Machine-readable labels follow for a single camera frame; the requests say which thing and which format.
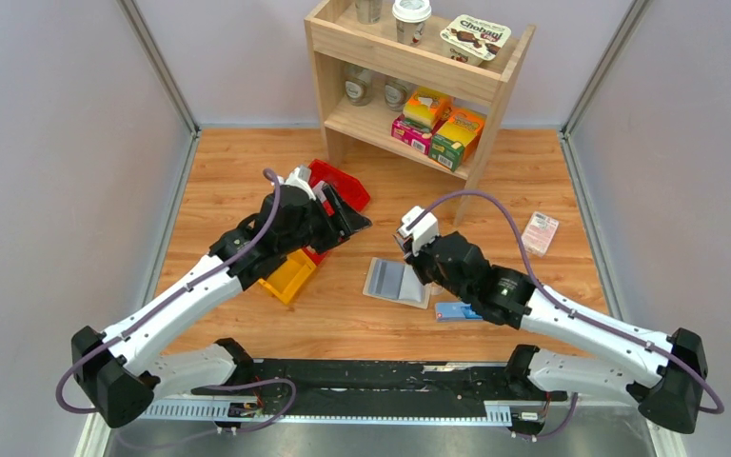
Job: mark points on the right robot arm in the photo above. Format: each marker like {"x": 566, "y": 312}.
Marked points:
{"x": 660, "y": 374}

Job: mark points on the yellow plastic bin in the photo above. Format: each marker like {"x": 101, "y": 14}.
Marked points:
{"x": 288, "y": 279}

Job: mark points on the green yellow juice carton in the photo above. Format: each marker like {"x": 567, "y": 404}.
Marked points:
{"x": 457, "y": 138}

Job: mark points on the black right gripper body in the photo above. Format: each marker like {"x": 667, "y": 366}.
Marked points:
{"x": 421, "y": 268}

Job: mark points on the right glass water bottle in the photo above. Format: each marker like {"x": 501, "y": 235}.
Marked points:
{"x": 397, "y": 92}

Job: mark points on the red plastic bin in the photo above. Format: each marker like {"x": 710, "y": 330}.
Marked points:
{"x": 315, "y": 257}
{"x": 348, "y": 187}

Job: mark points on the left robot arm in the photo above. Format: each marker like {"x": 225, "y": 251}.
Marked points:
{"x": 121, "y": 369}

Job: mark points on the pink snack packet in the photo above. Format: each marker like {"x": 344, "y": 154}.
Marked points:
{"x": 539, "y": 233}

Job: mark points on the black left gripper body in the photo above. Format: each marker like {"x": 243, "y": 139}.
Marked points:
{"x": 333, "y": 210}

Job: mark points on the metal can on shelf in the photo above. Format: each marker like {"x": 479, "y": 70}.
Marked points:
{"x": 368, "y": 12}

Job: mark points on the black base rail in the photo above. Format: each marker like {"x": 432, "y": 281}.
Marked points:
{"x": 390, "y": 389}

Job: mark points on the pink orange juice carton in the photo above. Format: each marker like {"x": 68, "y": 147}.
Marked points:
{"x": 423, "y": 114}

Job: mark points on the Chobani yogurt cup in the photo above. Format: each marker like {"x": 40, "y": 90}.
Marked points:
{"x": 473, "y": 41}

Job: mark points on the blue gum pack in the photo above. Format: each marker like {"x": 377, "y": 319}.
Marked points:
{"x": 455, "y": 312}

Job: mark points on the paper coffee cup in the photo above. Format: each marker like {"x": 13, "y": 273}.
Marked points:
{"x": 411, "y": 17}

